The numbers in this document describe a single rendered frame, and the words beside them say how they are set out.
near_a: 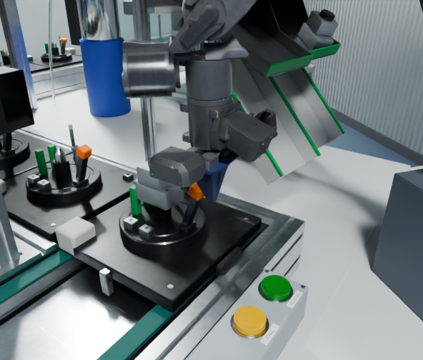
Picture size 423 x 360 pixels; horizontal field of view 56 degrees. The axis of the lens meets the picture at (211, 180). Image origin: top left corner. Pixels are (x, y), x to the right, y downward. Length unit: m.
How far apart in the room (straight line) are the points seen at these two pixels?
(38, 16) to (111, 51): 2.96
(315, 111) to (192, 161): 0.57
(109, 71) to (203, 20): 1.07
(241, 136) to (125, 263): 0.26
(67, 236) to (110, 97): 0.94
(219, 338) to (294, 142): 0.48
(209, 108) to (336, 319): 0.40
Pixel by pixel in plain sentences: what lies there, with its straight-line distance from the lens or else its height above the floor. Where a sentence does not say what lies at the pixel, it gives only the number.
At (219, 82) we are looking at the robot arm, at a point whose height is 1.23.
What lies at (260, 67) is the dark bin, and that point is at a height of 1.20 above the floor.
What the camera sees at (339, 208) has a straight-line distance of 0.97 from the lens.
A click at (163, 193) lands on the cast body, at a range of 0.60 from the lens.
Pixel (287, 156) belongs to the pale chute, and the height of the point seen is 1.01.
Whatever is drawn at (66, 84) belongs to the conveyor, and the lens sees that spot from 1.95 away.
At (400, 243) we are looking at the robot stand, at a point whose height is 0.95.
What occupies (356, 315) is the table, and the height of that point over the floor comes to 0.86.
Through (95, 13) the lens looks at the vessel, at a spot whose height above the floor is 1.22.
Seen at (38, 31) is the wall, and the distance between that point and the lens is 4.44.
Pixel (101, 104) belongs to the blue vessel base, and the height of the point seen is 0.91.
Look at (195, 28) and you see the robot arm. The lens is 0.45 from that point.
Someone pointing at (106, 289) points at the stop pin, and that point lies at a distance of 0.62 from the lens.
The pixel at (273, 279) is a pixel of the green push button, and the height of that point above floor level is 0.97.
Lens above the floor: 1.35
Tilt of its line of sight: 28 degrees down
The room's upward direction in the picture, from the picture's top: straight up
